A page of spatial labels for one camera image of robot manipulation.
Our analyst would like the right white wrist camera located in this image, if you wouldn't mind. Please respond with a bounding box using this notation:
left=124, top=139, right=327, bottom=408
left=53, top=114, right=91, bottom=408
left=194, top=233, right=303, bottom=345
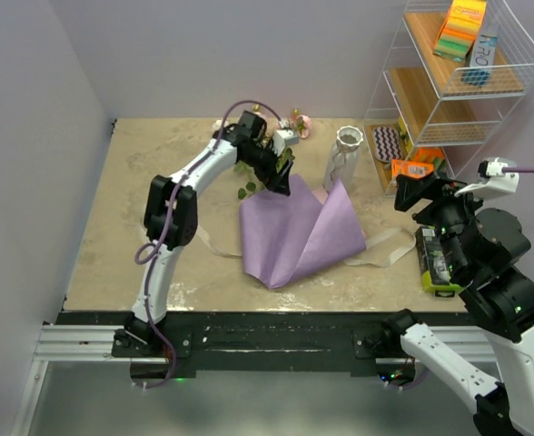
left=454, top=157, right=519, bottom=201

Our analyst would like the beige printed ribbon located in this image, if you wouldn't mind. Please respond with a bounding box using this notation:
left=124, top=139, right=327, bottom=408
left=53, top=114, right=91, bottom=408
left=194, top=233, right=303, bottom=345
left=196, top=225, right=417, bottom=269

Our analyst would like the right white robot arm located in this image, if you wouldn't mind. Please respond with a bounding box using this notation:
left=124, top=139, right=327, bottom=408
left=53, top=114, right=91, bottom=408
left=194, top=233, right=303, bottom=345
left=381, top=173, right=534, bottom=435

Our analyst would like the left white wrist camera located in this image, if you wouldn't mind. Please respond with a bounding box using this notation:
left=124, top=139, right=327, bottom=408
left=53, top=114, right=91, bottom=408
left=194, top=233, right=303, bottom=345
left=272, top=119, right=300, bottom=154

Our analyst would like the white blue box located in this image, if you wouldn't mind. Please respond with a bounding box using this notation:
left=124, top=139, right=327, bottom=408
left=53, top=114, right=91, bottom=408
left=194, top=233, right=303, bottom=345
left=460, top=23, right=499, bottom=87

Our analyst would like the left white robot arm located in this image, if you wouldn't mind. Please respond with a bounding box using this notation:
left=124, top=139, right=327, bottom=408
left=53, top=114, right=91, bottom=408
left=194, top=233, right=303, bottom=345
left=124, top=111, right=298, bottom=356

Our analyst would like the white wire shelf rack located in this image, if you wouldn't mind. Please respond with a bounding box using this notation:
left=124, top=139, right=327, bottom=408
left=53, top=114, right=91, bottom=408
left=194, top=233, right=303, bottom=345
left=363, top=1, right=534, bottom=176

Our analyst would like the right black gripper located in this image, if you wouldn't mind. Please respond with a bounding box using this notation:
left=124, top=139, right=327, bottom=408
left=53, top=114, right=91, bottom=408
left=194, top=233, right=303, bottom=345
left=393, top=167, right=495, bottom=276

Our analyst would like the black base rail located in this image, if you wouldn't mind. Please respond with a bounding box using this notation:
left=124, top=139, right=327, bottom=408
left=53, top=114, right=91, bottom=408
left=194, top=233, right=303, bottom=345
left=35, top=311, right=480, bottom=389

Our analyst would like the orange green sponge pack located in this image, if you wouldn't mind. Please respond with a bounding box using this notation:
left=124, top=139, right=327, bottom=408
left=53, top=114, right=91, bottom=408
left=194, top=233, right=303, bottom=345
left=411, top=147, right=447, bottom=173

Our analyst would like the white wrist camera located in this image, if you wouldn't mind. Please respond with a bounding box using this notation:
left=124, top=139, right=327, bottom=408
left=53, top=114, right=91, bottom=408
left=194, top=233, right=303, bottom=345
left=272, top=119, right=300, bottom=154
left=454, top=157, right=519, bottom=201

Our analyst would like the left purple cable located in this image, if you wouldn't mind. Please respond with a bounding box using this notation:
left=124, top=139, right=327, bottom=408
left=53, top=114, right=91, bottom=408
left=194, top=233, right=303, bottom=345
left=133, top=100, right=291, bottom=390

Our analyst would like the black green box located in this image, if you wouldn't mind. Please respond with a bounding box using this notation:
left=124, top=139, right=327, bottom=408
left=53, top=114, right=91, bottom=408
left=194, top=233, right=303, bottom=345
left=414, top=225, right=462, bottom=298

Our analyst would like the purple wavy sponge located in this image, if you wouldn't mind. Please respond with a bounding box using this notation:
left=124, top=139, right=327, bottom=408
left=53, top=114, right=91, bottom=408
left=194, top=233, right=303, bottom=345
left=372, top=126, right=403, bottom=164

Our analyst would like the colourful sponge pack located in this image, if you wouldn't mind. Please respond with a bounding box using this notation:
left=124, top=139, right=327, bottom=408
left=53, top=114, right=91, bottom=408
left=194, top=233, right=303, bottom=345
left=433, top=0, right=487, bottom=62

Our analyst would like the white ribbed vase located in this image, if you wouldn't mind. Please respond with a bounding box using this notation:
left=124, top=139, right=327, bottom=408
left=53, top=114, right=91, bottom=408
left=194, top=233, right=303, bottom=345
left=322, top=125, right=363, bottom=193

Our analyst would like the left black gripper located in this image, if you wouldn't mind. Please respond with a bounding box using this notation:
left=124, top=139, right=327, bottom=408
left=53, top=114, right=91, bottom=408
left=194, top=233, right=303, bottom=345
left=242, top=140, right=294, bottom=195

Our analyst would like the orange packet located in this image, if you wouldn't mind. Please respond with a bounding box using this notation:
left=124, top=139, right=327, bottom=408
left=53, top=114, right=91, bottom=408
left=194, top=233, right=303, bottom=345
left=391, top=159, right=434, bottom=180

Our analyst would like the purple wrapping paper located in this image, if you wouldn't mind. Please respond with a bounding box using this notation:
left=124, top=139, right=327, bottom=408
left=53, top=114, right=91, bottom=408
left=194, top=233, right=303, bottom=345
left=239, top=174, right=366, bottom=289

